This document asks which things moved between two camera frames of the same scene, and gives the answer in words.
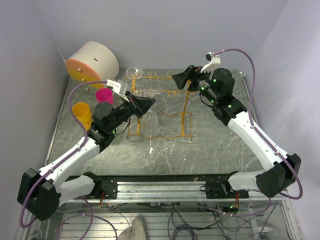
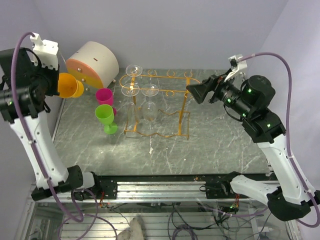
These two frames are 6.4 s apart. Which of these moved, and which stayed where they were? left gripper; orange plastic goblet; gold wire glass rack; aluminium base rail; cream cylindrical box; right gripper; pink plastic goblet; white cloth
Moved: left gripper; right gripper; orange plastic goblet
Stayed: pink plastic goblet; gold wire glass rack; aluminium base rail; cream cylindrical box; white cloth
